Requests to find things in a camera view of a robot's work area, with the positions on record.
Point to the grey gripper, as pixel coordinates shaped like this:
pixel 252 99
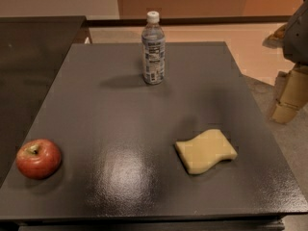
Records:
pixel 297 38

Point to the clear plastic water bottle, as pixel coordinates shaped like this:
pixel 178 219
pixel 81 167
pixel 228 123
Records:
pixel 153 50

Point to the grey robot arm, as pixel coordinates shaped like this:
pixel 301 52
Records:
pixel 301 4

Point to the red apple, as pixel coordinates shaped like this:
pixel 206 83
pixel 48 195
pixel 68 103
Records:
pixel 38 159

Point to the yellow sponge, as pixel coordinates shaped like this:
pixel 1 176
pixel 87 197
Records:
pixel 205 151

